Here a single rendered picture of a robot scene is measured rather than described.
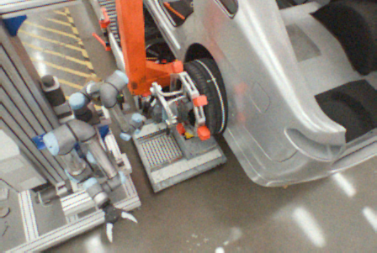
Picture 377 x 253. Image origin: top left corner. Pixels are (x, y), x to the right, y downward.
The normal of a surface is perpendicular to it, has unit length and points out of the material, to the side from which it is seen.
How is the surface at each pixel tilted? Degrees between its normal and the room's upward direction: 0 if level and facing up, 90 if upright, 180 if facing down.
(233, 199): 0
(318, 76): 21
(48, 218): 0
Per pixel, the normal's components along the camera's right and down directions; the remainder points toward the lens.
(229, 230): 0.09, -0.56
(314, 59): 0.24, -0.23
